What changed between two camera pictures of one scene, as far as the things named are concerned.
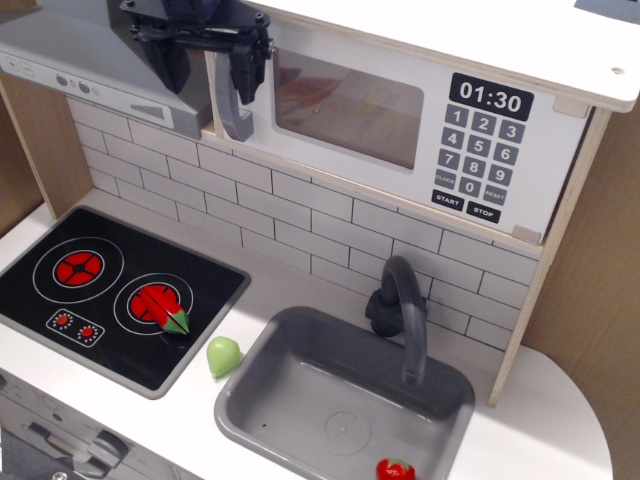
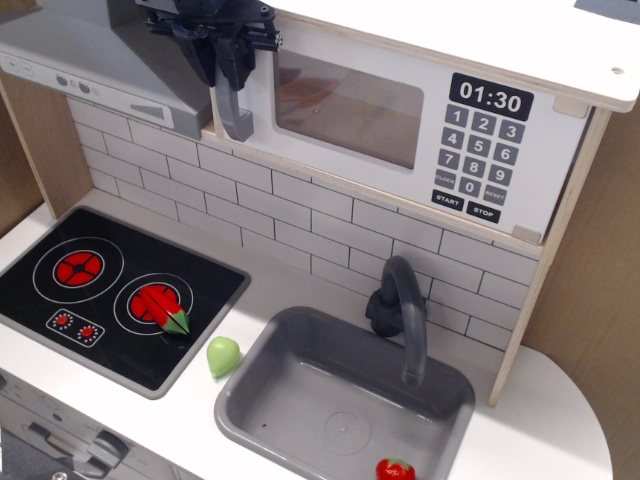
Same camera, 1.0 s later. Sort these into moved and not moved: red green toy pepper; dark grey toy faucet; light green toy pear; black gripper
Moved: black gripper
Not moved: light green toy pear; dark grey toy faucet; red green toy pepper
